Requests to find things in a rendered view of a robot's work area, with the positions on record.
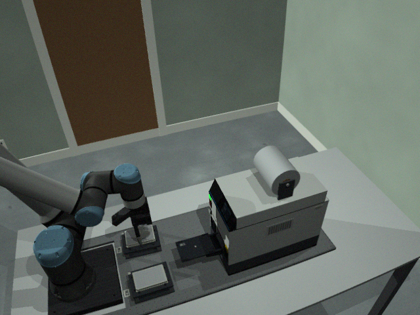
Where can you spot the grey cylinder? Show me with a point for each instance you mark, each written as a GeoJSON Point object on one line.
{"type": "Point", "coordinates": [274, 167]}

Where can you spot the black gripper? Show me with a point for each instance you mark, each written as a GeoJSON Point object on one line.
{"type": "Point", "coordinates": [141, 216]}

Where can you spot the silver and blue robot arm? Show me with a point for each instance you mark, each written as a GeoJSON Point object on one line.
{"type": "Point", "coordinates": [66, 212]}

